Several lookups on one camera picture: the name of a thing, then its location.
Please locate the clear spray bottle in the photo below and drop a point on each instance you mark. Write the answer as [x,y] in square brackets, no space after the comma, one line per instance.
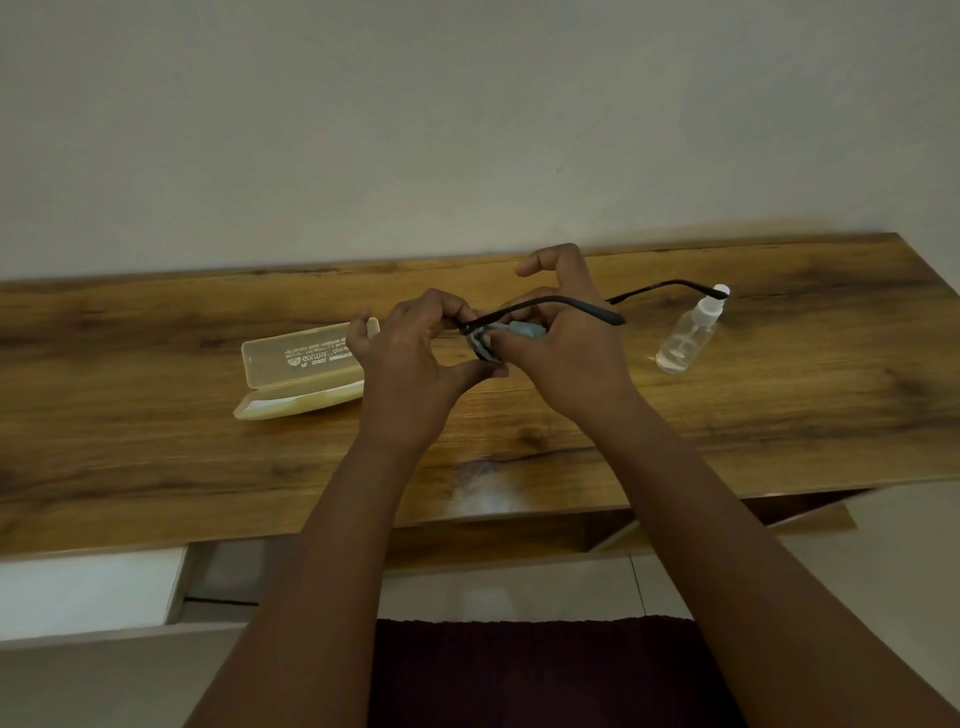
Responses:
[686,341]

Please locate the black framed eyeglasses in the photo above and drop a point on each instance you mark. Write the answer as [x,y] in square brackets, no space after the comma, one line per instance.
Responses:
[555,301]

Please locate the wooden under-table shelf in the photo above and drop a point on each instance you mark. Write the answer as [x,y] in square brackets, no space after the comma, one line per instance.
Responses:
[487,540]

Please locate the dark maroon garment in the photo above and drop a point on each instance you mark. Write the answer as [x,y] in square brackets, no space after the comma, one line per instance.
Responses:
[547,675]

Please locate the white cabinet drawer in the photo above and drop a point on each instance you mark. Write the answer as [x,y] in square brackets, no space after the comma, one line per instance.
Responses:
[82,596]

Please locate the person's right forearm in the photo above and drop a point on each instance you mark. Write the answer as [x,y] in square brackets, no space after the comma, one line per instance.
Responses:
[765,577]

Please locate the person's left hand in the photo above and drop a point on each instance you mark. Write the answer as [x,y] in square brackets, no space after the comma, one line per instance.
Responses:
[409,382]

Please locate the person's left forearm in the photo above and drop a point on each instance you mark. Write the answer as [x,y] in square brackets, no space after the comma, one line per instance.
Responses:
[307,592]

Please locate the yellow translucent glasses case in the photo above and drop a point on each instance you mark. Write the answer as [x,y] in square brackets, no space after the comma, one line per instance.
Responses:
[300,375]

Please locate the blue cleaning cloth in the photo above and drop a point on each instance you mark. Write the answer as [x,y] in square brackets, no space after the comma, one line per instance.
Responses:
[517,328]

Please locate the person's right hand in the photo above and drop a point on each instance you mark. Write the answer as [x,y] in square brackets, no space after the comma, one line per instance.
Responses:
[577,360]

